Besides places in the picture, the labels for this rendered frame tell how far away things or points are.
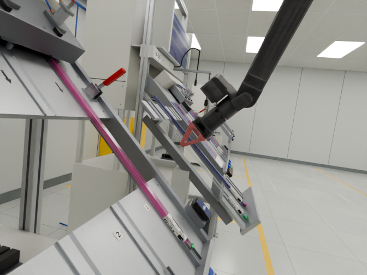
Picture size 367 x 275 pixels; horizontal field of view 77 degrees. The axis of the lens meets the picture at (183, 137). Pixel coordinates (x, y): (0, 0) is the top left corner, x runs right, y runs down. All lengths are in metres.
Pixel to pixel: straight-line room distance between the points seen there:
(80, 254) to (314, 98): 8.17
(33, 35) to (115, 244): 0.40
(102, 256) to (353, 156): 8.55
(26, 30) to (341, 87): 8.38
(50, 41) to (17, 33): 0.07
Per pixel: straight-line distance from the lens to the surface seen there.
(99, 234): 0.35
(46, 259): 0.29
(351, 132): 8.64
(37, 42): 0.55
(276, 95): 8.08
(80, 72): 0.65
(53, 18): 0.61
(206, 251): 0.54
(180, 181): 0.83
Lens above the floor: 1.00
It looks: 5 degrees down
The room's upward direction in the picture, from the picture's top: 7 degrees clockwise
